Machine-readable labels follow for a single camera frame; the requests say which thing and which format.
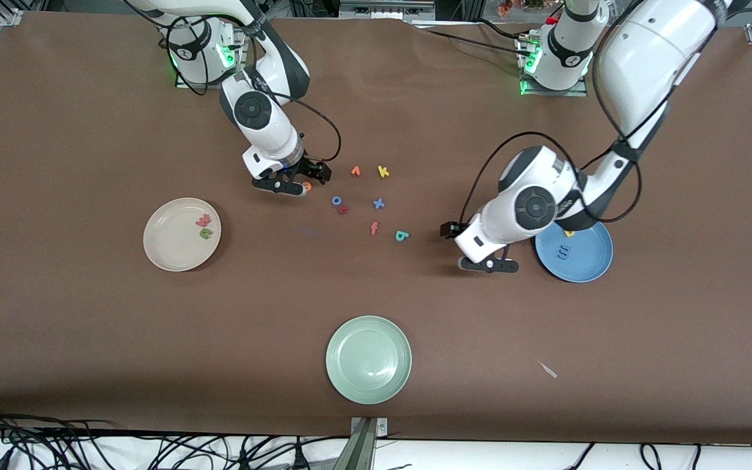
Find brown table cover sheet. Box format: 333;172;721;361
0;12;752;446

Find blue plate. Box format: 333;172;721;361
534;221;614;283

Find pale green plate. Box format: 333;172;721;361
325;315;413;405

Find beige brown plate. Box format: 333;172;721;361
143;198;222;272

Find orange artificial flowers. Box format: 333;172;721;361
497;0;546;17

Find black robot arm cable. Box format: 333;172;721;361
460;0;732;226
121;0;343;164

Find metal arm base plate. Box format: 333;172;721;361
176;26;249;89
516;33;589;97

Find grey metal frame bar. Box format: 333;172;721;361
339;0;435;20

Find black base cable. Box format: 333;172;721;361
425;29;533;58
477;18;533;41

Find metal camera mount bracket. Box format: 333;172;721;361
334;416;388;470

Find tangled black cable bundle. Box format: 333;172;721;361
0;401;351;470

